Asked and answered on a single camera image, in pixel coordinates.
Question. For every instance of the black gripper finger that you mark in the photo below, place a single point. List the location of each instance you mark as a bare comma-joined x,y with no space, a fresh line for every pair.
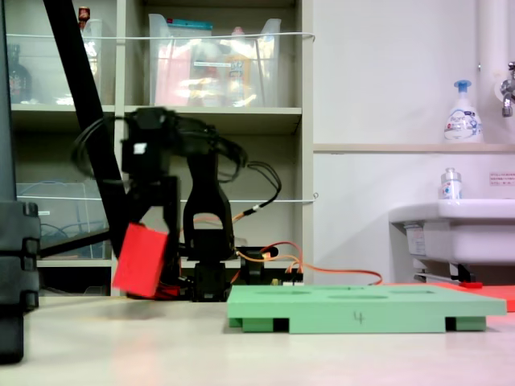
172,209
138,197

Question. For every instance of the notched black stack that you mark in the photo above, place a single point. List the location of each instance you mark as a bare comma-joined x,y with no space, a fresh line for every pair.
16,257

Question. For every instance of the dark glass bottle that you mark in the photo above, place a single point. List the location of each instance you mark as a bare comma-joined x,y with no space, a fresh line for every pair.
18,80

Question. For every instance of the motor driver circuit board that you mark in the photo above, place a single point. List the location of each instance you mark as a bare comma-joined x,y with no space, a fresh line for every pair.
287,282

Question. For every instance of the green shape sorting board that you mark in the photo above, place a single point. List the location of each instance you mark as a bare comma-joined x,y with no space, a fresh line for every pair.
362,307

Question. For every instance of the metal water faucet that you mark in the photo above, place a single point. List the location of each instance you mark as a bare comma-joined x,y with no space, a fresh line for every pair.
507,92

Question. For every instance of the red square block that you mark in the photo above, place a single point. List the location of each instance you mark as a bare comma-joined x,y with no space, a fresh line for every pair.
138,261

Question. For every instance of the large orange flat block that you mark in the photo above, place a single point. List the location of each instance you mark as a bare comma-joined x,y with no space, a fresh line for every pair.
499,298

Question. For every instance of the small brown bottle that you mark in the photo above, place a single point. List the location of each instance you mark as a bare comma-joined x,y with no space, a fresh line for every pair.
84,16

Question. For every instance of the low clear plastic box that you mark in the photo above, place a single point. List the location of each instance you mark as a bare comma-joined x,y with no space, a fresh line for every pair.
60,225

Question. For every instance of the black table clamp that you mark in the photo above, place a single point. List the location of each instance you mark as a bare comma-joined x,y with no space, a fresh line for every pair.
255,267

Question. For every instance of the small clear sanitizer bottle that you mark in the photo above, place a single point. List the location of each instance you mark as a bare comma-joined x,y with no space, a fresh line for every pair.
450,187

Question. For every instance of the grey shelf unit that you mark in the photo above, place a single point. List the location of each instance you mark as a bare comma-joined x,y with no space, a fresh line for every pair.
306,120

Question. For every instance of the white foam soap dispenser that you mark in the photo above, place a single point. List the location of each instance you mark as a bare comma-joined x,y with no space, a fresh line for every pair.
462,120

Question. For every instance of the white ceramic sink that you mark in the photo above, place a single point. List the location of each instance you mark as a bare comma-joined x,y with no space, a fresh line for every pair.
462,237

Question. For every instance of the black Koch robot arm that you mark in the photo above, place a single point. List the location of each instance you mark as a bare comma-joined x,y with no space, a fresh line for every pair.
209,189

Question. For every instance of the red printed wall notice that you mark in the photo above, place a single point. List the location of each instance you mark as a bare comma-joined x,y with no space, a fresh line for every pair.
502,179

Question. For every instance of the black tripod leg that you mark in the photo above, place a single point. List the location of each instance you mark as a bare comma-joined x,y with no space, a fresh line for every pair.
78,76

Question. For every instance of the large clear plastic bin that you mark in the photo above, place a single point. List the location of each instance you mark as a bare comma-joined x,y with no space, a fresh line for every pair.
213,80

